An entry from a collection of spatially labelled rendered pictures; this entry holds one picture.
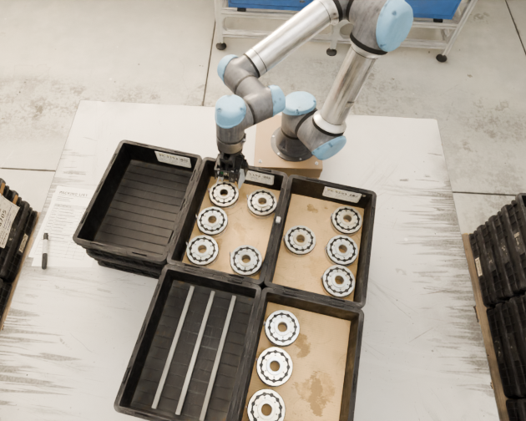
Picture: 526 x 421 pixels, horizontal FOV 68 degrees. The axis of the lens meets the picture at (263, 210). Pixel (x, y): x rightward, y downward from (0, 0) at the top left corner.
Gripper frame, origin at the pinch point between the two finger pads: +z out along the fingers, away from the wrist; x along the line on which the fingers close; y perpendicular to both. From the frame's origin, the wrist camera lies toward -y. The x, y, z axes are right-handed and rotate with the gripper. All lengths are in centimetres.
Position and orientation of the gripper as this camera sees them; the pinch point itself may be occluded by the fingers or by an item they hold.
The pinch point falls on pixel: (232, 178)
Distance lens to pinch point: 126.5
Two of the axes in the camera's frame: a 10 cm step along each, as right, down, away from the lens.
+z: -0.7, 4.8, 8.7
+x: 9.8, 2.1, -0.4
